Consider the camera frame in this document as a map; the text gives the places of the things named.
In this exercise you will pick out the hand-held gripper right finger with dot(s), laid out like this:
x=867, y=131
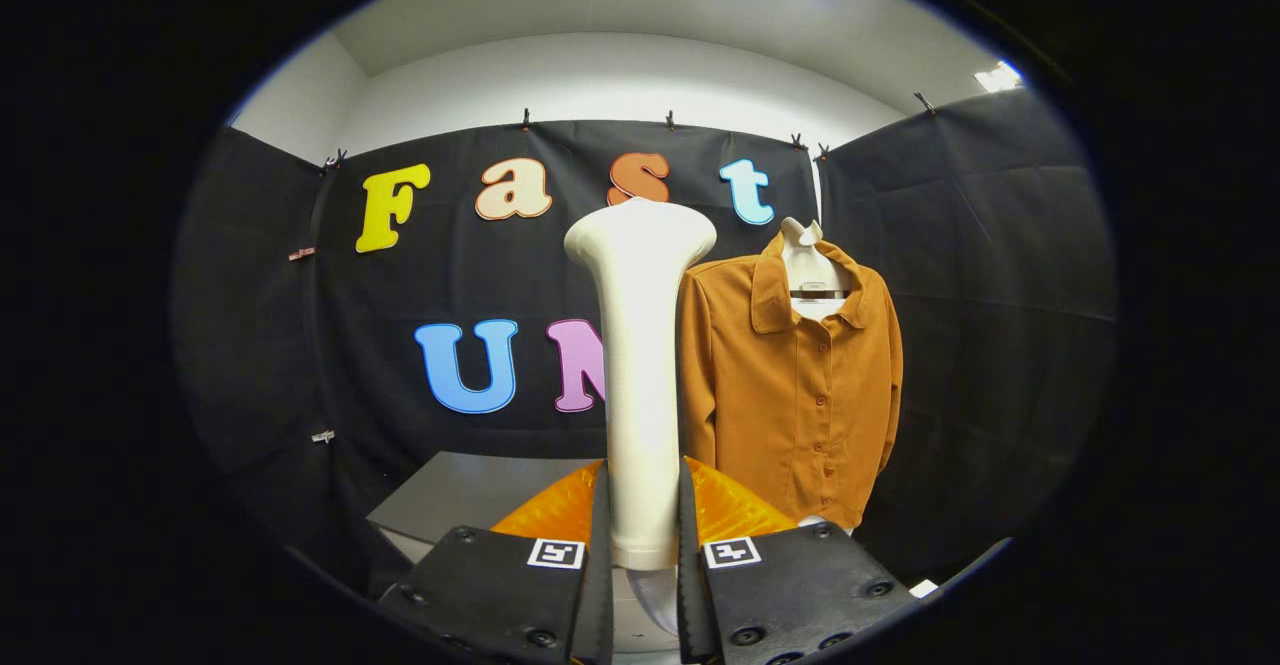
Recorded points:
x=692, y=585

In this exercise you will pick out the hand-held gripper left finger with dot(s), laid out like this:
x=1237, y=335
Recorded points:
x=600, y=585

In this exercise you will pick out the white garment steamer head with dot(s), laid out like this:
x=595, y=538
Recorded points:
x=640, y=395

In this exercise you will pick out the orange button-up shirt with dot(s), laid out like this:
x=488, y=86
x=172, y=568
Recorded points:
x=790, y=395

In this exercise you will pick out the white garment hanger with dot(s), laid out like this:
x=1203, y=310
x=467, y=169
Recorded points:
x=805, y=265

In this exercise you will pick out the row of black clips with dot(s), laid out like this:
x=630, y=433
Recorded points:
x=525, y=120

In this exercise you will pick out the small ceiling light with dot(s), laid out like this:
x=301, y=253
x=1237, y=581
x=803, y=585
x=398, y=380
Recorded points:
x=998, y=77

